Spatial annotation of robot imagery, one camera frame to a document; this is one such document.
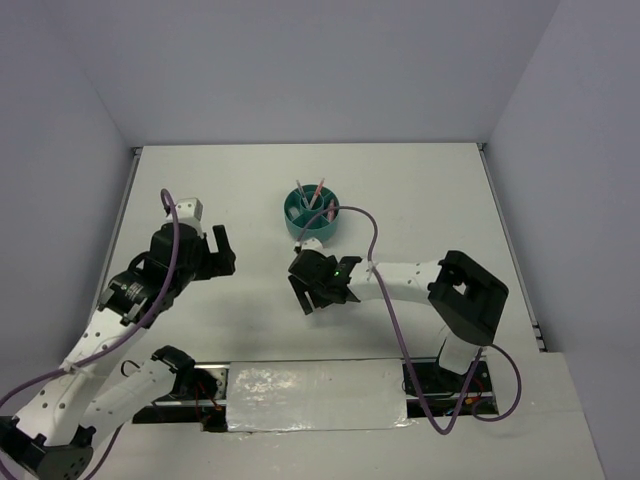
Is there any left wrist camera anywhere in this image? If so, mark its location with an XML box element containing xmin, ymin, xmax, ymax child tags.
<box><xmin>175</xmin><ymin>198</ymin><xmax>204</xmax><ymax>238</ymax></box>

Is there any clear tape roll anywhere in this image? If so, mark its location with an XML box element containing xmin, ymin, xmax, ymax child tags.
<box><xmin>288</xmin><ymin>207</ymin><xmax>301</xmax><ymax>221</ymax></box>

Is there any teal round desk organizer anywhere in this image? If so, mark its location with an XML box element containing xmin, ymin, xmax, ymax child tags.
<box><xmin>283</xmin><ymin>184</ymin><xmax>340</xmax><ymax>243</ymax></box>

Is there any left aluminium table rail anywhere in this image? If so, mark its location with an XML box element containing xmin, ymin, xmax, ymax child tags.
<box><xmin>82</xmin><ymin>146</ymin><xmax>141</xmax><ymax>346</ymax></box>

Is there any right aluminium table rail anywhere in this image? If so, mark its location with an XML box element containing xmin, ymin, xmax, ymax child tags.
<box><xmin>476</xmin><ymin>142</ymin><xmax>549</xmax><ymax>353</ymax></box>

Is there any pink gel pen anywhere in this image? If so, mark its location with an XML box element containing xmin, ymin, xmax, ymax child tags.
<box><xmin>309</xmin><ymin>177</ymin><xmax>325</xmax><ymax>210</ymax></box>

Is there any aluminium table rail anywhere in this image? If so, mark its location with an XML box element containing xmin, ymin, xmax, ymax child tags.
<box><xmin>82</xmin><ymin>146</ymin><xmax>141</xmax><ymax>346</ymax></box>
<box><xmin>476</xmin><ymin>142</ymin><xmax>549</xmax><ymax>353</ymax></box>

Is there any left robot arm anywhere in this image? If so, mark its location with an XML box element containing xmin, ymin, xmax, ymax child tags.
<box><xmin>1</xmin><ymin>223</ymin><xmax>236</xmax><ymax>479</ymax></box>

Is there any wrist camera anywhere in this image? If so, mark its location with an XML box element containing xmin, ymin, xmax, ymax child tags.
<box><xmin>294</xmin><ymin>237</ymin><xmax>324</xmax><ymax>255</ymax></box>
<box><xmin>175</xmin><ymin>198</ymin><xmax>204</xmax><ymax>238</ymax></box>

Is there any pink highlighter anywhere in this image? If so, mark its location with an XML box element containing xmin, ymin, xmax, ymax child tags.
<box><xmin>327</xmin><ymin>199</ymin><xmax>336</xmax><ymax>223</ymax></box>

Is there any blue ballpoint pen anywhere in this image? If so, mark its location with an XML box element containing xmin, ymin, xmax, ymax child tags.
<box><xmin>296</xmin><ymin>179</ymin><xmax>310</xmax><ymax>209</ymax></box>

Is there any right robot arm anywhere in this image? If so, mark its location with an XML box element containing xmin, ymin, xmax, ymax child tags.
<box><xmin>288</xmin><ymin>249</ymin><xmax>509</xmax><ymax>391</ymax></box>

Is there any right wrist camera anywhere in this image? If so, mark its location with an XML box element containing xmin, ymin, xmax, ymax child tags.
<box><xmin>294</xmin><ymin>237</ymin><xmax>324</xmax><ymax>255</ymax></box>

